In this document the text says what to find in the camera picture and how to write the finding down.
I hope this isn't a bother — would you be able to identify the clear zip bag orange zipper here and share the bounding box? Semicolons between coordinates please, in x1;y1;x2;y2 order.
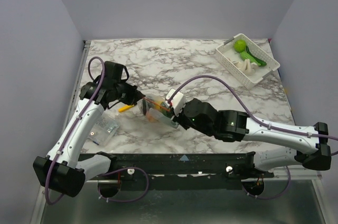
137;94;179;129

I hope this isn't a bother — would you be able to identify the yellow round lemon toy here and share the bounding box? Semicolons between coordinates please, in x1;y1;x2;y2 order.
149;99;166;110

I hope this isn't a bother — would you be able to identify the orange peach toy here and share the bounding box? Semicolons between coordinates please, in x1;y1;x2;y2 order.
145;108;158;123

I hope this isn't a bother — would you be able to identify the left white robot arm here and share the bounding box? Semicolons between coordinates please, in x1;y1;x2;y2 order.
33;61;143;197

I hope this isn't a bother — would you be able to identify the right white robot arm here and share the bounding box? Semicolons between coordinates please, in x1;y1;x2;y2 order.
172;98;332;178

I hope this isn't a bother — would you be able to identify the clear plastic screw box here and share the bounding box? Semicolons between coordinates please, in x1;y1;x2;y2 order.
88;116;119;146

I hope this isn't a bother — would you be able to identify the white dumpling toy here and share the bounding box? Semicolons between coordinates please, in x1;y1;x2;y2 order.
233;59;258;76

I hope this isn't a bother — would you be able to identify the white perforated plastic basket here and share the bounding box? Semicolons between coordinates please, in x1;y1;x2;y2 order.
216;33;280;89

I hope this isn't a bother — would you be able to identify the green leafy vegetable toy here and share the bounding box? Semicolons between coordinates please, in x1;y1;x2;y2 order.
240;46;267;67

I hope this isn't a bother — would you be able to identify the green cabbage toy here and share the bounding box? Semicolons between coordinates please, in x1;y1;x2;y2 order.
233;40;247;53

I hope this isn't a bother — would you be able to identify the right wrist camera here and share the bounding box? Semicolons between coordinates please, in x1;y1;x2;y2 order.
164;88;187;116

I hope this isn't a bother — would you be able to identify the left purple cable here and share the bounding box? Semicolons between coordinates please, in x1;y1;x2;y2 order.
44;57;150;206

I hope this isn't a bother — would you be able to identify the purple cable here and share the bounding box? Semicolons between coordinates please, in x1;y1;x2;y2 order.
167;75;338;201
44;57;150;206

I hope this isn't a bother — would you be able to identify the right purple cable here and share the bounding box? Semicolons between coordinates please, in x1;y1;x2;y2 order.
167;75;338;201

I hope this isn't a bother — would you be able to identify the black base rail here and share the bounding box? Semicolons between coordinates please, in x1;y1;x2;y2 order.
91;152;274;191

